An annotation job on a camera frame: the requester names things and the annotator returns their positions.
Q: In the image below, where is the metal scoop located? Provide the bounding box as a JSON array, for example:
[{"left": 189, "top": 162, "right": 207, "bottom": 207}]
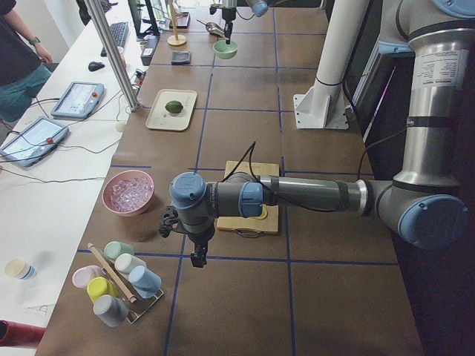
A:
[{"left": 196, "top": 19, "right": 225, "bottom": 38}]

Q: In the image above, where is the bamboo cutting board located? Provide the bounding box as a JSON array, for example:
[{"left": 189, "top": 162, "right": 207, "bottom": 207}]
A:
[{"left": 217, "top": 161, "right": 279, "bottom": 237}]

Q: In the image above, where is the green lime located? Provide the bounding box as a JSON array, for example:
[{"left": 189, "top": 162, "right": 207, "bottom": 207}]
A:
[{"left": 165, "top": 100, "right": 184, "bottom": 115}]

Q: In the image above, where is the aluminium frame post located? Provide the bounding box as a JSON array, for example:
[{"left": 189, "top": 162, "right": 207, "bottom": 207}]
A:
[{"left": 85, "top": 0, "right": 140, "bottom": 112}]

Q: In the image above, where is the lower teach pendant tablet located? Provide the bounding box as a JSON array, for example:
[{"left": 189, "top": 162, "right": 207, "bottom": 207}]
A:
[{"left": 1, "top": 117, "right": 70, "bottom": 167}]

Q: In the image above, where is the lemon slice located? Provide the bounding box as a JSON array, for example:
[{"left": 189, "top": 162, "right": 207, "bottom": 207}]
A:
[{"left": 255, "top": 207, "right": 268, "bottom": 220}]

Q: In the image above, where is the pink bowl with ice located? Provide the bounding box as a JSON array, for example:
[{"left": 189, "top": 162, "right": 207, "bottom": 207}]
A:
[{"left": 102, "top": 170, "right": 154, "bottom": 217}]

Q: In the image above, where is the grey folded cloth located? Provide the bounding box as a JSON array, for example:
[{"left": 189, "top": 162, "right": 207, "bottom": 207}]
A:
[{"left": 171, "top": 51, "right": 191, "bottom": 65}]

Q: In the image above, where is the wooden mug tree stand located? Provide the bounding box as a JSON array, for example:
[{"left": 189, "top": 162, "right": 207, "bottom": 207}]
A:
[{"left": 167, "top": 0, "right": 187, "bottom": 47}]

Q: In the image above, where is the light green bowl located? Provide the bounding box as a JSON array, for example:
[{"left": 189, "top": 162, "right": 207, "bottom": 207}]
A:
[{"left": 213, "top": 40, "right": 238, "bottom": 59}]

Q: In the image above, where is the teach pendant tablet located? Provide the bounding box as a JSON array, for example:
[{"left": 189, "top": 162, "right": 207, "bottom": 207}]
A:
[
  {"left": 51, "top": 82, "right": 105, "bottom": 120},
  {"left": 1, "top": 117, "right": 70, "bottom": 167}
]

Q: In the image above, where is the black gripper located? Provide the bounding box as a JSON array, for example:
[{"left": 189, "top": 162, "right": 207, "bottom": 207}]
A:
[
  {"left": 158, "top": 207, "right": 215, "bottom": 267},
  {"left": 209, "top": 0, "right": 238, "bottom": 45}
]

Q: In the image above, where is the person in black shirt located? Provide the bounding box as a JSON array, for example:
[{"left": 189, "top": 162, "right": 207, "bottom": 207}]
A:
[{"left": 1, "top": 1, "right": 52, "bottom": 122}]

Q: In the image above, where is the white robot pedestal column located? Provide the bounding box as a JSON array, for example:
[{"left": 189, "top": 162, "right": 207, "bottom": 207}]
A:
[{"left": 293, "top": 0, "right": 370, "bottom": 130}]

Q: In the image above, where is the black keyboard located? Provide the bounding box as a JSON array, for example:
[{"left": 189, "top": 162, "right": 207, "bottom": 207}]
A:
[{"left": 109, "top": 22, "right": 129, "bottom": 47}]

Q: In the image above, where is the cream rabbit tray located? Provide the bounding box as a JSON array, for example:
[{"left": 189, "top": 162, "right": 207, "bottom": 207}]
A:
[{"left": 145, "top": 89, "right": 197, "bottom": 131}]

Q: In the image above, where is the upper teach pendant tablet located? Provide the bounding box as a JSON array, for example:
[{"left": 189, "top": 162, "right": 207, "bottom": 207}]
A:
[{"left": 51, "top": 82, "right": 105, "bottom": 120}]

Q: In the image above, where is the cup rack with cups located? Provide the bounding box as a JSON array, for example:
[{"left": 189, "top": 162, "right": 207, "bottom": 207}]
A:
[{"left": 71, "top": 241, "right": 165, "bottom": 327}]

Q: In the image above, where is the white paper cup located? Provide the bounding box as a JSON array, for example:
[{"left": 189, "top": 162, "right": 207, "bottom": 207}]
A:
[{"left": 4, "top": 258, "right": 36, "bottom": 280}]

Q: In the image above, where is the black computer mouse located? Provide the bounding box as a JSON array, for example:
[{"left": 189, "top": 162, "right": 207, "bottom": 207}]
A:
[{"left": 88, "top": 62, "right": 105, "bottom": 72}]

